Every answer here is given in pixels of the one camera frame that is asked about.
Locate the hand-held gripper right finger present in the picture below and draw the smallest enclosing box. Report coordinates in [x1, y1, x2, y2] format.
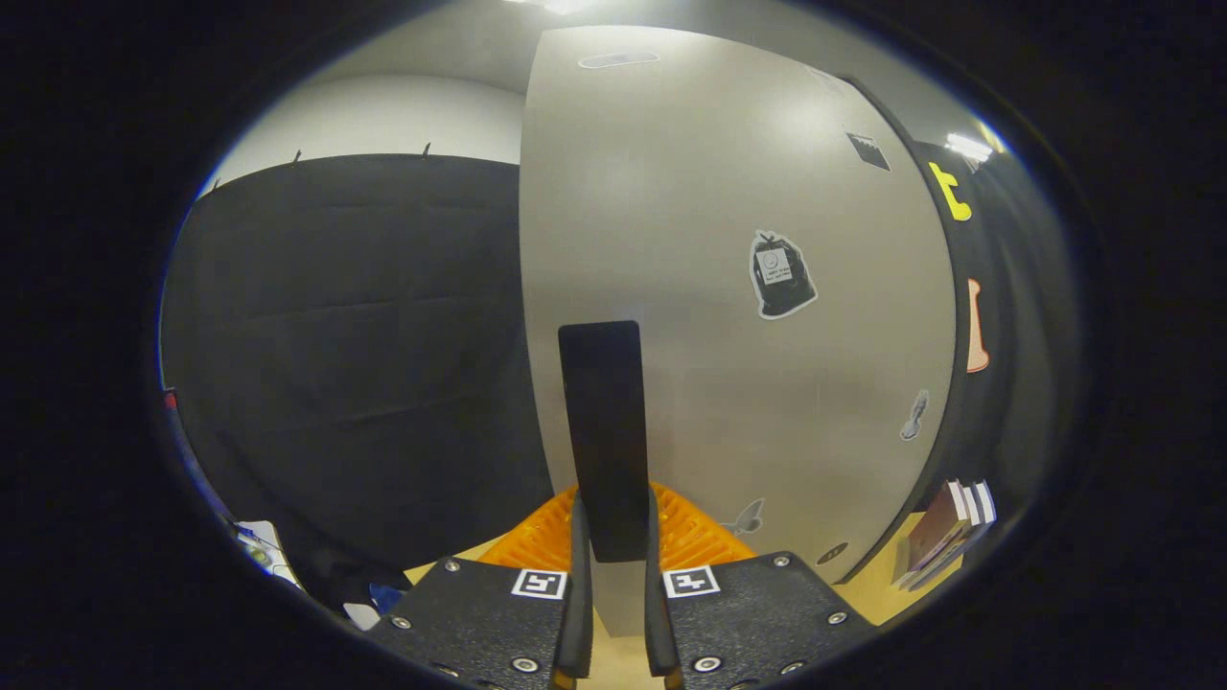
[642, 484, 878, 690]

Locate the black yellow spine book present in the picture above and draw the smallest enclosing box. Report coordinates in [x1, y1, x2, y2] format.
[949, 481, 986, 557]

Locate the black door handle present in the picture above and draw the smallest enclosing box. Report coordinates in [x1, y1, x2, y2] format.
[558, 321, 653, 564]

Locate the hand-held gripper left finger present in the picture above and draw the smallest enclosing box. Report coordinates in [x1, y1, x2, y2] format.
[369, 484, 595, 690]

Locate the black backdrop cloth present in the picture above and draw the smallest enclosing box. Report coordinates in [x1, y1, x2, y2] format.
[158, 134, 1065, 619]

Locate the beige cabinet door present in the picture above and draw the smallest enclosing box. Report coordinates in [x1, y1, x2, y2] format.
[520, 24, 960, 638]

